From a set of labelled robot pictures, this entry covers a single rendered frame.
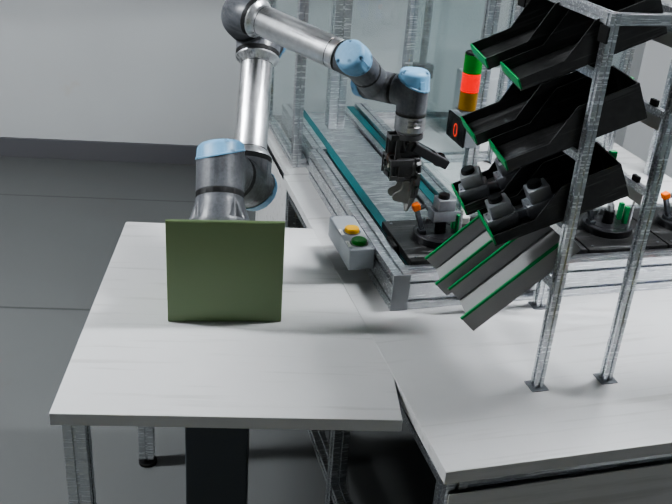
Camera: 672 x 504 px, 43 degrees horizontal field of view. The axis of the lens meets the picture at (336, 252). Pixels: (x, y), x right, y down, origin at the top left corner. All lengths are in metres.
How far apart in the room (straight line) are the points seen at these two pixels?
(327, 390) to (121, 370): 0.44
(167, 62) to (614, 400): 3.81
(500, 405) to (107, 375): 0.83
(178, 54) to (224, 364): 3.48
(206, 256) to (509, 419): 0.75
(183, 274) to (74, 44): 3.42
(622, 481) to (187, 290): 1.03
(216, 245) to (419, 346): 0.52
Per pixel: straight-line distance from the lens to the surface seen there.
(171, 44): 5.16
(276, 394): 1.79
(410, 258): 2.13
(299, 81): 2.86
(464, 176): 1.88
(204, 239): 1.92
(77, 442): 1.83
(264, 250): 1.94
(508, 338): 2.07
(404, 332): 2.03
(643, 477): 1.90
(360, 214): 2.39
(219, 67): 5.17
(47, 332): 3.68
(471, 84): 2.32
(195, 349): 1.93
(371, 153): 2.97
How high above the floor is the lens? 1.92
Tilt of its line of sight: 27 degrees down
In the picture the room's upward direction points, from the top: 4 degrees clockwise
